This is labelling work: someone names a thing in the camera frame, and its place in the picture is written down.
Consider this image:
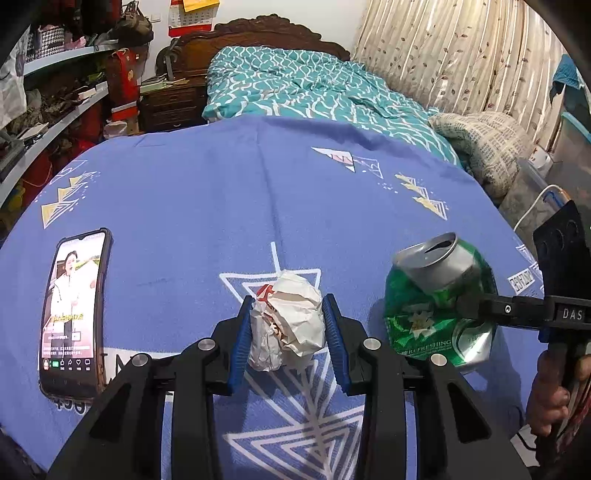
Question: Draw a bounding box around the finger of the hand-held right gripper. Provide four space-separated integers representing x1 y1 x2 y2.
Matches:
455 291 554 330

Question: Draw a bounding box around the hanging blue cloth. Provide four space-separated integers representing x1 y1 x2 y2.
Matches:
549 54 591 121

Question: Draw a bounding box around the red yellow wall calendar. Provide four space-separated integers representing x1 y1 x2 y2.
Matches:
168 0 220 38

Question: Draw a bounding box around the black smartphone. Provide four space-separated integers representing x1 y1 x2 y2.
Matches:
38 227 113 401

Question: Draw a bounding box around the white paper ball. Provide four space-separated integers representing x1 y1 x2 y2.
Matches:
247 270 326 372

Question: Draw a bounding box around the white floral cloth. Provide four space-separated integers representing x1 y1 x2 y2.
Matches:
0 28 28 130

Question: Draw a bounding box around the red gift bag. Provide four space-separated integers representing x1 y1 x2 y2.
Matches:
108 48 141 123

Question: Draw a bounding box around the beige leaf print curtain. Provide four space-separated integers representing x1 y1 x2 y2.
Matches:
351 0 568 153

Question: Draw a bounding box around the grey patterned pillow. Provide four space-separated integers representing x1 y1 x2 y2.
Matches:
427 111 536 199

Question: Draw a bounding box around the dark wooden nightstand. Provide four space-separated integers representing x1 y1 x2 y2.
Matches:
139 76 211 134

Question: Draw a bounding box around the crushed green drink can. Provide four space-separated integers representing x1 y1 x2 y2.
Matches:
384 232 499 374

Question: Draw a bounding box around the blue printed blanket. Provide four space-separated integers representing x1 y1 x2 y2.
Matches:
0 114 555 480

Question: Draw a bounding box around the teal patterned quilt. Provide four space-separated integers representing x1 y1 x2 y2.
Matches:
202 45 462 167

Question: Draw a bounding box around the grey wall shelf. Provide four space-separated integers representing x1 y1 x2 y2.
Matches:
0 41 116 208

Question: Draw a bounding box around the person's right hand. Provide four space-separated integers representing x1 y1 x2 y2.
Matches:
526 353 591 437

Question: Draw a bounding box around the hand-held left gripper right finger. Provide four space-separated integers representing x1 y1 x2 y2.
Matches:
322 293 532 480

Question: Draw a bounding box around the translucent plastic storage box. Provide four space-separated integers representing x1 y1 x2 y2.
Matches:
499 157 568 232

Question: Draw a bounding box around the teal lid storage box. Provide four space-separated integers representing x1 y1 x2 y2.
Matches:
549 113 591 185

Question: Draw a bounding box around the brown handbag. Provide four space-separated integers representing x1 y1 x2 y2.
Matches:
108 2 153 44

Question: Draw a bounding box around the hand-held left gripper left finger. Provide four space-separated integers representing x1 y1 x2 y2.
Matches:
46 295 254 480

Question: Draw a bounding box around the pile of bags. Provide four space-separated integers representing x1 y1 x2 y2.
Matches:
28 0 121 61

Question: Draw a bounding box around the white cable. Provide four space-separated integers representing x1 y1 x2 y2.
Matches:
512 185 561 234

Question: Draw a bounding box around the carved wooden headboard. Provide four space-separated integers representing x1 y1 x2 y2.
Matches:
154 17 352 79

